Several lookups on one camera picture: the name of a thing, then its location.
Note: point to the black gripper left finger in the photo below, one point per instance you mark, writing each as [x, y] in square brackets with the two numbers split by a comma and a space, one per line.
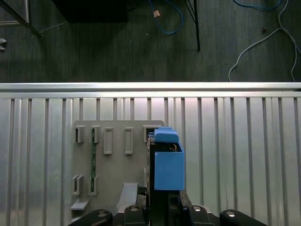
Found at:
[134, 216]

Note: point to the green RAM stick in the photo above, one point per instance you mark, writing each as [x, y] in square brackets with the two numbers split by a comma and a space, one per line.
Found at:
[94, 160]

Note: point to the hard disk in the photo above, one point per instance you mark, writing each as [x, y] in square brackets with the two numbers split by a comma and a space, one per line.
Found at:
[169, 169]

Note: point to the black table leg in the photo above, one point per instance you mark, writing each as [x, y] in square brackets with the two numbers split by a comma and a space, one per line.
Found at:
[197, 28]

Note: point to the black box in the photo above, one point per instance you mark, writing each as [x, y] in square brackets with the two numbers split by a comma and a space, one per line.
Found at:
[94, 10]

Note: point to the metal frame leg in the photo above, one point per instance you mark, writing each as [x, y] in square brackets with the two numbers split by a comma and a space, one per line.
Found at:
[26, 11]

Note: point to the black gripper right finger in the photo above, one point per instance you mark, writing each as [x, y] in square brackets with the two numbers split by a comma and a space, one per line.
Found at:
[197, 216]

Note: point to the grey parts rack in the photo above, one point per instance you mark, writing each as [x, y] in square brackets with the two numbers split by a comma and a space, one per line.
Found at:
[117, 164]

